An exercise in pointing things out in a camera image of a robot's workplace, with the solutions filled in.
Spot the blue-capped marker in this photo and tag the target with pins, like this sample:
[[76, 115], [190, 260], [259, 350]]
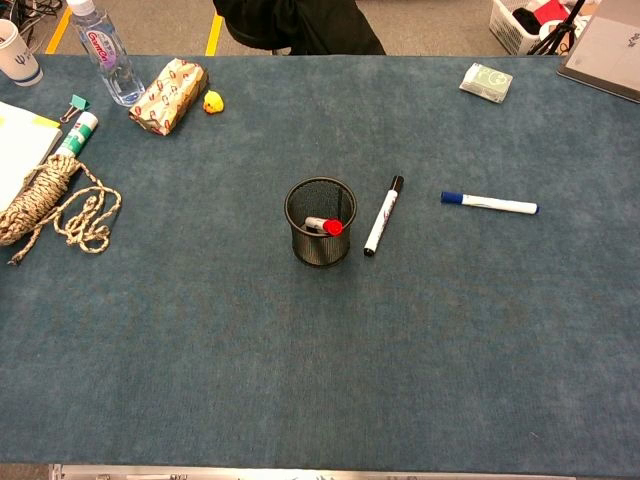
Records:
[[490, 203]]

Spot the black round cup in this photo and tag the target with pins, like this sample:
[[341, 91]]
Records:
[[320, 251]]

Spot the red-capped marker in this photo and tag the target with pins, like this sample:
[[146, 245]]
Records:
[[332, 227]]

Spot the blue felt table mat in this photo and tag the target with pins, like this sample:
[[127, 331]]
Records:
[[320, 350]]

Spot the yellow rubber duck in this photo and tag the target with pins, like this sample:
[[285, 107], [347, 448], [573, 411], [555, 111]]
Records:
[[213, 103]]

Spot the gold red wrapped package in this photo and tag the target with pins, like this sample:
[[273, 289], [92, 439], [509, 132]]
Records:
[[167, 97]]

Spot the person in black clothes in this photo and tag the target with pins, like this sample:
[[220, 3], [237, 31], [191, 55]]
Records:
[[300, 25]]

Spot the grey green card box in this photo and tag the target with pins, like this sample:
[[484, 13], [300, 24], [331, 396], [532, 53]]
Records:
[[487, 82]]

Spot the white green glue stick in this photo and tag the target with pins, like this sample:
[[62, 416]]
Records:
[[77, 132]]

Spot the green binder clip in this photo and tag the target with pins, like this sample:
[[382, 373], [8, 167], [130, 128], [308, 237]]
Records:
[[80, 102]]

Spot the clear plastic water bottle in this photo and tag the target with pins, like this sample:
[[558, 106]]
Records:
[[107, 55]]

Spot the white plastic basket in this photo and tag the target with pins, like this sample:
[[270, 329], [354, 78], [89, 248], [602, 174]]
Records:
[[505, 25]]

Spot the yellow sticky note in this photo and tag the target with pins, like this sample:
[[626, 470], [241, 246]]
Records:
[[47, 121]]

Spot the black tripod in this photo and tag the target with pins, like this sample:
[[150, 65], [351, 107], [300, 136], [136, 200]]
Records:
[[555, 35]]

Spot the white notepad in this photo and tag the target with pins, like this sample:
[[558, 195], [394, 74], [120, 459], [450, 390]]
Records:
[[20, 150]]

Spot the red item in basket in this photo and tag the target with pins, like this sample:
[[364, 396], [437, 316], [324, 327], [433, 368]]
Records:
[[550, 9]]

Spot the grey laptop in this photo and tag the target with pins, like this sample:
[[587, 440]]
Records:
[[605, 55]]

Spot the white paper cup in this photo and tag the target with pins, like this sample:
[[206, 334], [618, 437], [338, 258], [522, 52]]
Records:
[[17, 57]]

